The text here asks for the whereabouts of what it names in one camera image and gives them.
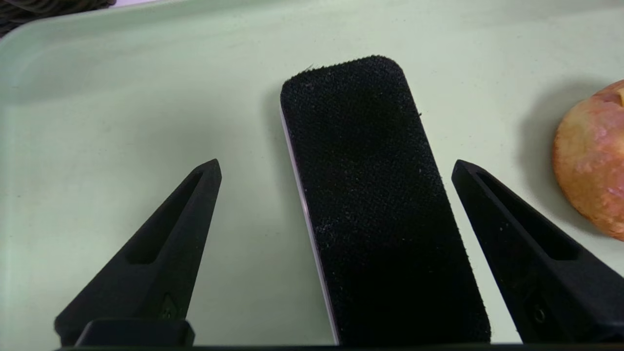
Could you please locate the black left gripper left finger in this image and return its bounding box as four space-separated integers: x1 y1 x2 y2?
54 158 223 348

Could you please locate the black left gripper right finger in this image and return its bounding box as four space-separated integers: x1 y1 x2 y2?
451 159 624 345

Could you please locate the pink and yellow bread bun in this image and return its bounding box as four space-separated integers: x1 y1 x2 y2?
552 79 624 242

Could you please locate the black felt whiteboard eraser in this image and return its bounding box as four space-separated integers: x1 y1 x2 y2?
279 55 492 347

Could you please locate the dark brown wicker basket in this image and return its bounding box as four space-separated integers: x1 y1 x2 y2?
0 0 117 39

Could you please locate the light green plastic tray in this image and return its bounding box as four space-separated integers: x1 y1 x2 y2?
0 0 624 348

